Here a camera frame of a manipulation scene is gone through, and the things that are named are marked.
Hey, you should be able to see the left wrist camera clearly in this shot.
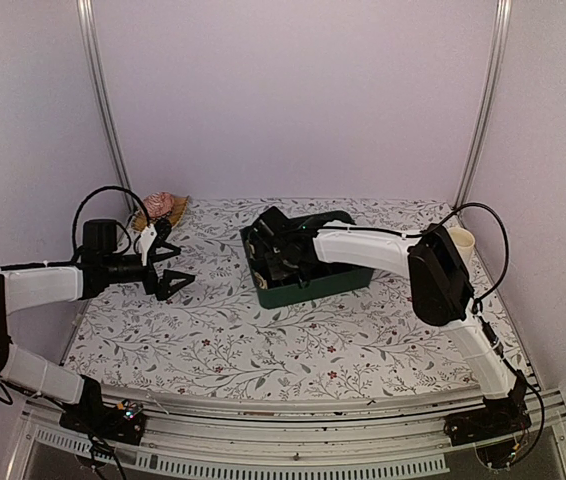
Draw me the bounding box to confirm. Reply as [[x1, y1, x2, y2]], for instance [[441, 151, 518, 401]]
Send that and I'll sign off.
[[134, 218, 172, 266]]

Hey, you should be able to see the left aluminium frame post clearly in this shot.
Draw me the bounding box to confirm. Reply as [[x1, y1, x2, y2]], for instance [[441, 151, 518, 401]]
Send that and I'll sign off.
[[76, 0, 132, 189]]

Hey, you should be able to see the pink patterned ball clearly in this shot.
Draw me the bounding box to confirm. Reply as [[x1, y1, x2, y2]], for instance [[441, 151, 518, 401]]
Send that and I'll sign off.
[[143, 192, 175, 220]]

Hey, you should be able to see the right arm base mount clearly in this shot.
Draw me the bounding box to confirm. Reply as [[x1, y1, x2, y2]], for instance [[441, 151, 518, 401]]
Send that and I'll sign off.
[[443, 399, 532, 446]]

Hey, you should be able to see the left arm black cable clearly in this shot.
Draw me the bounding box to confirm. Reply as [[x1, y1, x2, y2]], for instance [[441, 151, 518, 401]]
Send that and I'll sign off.
[[71, 185, 152, 261]]

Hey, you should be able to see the green divided storage box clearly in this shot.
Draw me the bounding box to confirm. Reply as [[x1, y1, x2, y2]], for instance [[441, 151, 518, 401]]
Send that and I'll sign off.
[[240, 225, 373, 309]]

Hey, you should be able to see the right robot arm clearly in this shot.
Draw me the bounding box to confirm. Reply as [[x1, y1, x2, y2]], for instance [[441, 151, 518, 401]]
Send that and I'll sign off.
[[245, 207, 527, 436]]

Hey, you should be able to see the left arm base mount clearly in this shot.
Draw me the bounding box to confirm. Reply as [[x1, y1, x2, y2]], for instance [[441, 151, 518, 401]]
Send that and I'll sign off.
[[59, 401, 147, 446]]

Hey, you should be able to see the cream cup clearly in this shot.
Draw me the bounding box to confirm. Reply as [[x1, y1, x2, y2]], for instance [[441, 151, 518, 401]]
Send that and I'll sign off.
[[448, 227, 475, 265]]

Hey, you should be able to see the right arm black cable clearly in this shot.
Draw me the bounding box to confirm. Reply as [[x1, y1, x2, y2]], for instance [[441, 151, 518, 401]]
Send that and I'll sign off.
[[317, 201, 547, 451]]

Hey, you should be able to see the right aluminium frame post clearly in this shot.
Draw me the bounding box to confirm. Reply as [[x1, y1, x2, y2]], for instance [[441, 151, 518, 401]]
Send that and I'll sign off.
[[454, 0, 512, 207]]

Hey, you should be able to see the aluminium frame post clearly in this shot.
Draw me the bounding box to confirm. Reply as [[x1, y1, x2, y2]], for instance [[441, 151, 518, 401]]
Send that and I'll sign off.
[[76, 0, 132, 189], [454, 0, 512, 207]]

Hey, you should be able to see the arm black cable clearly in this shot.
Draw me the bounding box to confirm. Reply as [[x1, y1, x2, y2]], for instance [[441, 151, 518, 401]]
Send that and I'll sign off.
[[317, 201, 547, 451], [71, 185, 152, 261]]

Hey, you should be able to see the front aluminium rail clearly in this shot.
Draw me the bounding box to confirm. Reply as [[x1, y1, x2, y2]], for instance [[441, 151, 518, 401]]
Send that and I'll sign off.
[[6, 388, 566, 479]]

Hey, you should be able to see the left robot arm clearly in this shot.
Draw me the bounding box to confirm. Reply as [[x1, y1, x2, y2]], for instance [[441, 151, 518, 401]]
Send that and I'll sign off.
[[0, 219, 195, 434]]

